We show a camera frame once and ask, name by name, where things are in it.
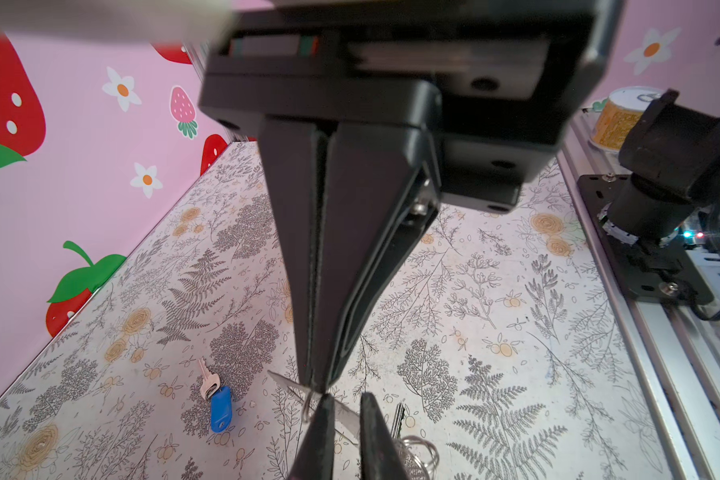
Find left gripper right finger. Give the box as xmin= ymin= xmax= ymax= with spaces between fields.
xmin=360 ymin=392 xmax=408 ymax=480

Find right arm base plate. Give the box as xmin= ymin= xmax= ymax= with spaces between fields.
xmin=576 ymin=175 xmax=714 ymax=305

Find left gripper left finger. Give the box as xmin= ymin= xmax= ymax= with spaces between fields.
xmin=287 ymin=394 xmax=335 ymax=480

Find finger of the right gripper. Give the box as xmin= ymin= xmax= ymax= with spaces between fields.
xmin=311 ymin=123 xmax=436 ymax=390
xmin=258 ymin=117 xmax=328 ymax=384

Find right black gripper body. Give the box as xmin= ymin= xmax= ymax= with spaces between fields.
xmin=198 ymin=1 xmax=623 ymax=213

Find blue tagged key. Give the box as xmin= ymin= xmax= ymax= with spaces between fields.
xmin=198 ymin=358 xmax=233 ymax=433

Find aluminium rail frame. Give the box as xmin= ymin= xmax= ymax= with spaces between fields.
xmin=558 ymin=112 xmax=720 ymax=479

